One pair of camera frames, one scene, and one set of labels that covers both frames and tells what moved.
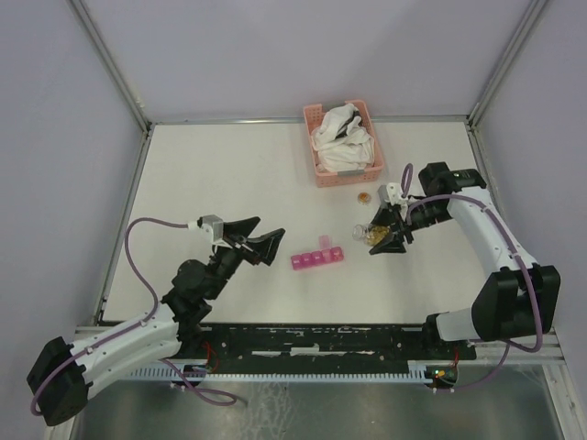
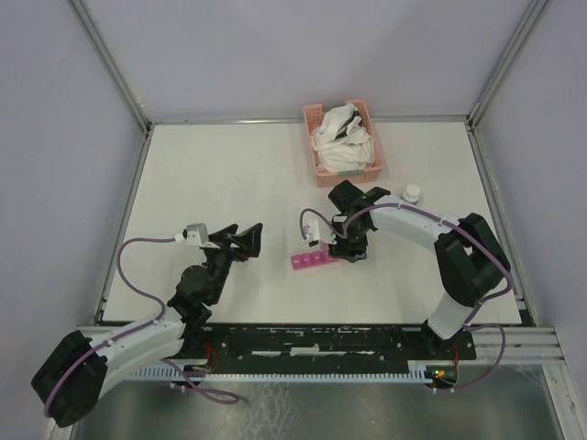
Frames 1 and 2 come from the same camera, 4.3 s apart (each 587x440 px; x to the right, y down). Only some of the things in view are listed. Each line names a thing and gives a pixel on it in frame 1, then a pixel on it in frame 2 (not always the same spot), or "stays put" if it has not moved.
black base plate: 321,343 stays put
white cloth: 351,152 stays put
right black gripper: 393,244 -> 348,252
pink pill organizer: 326,254 stays put
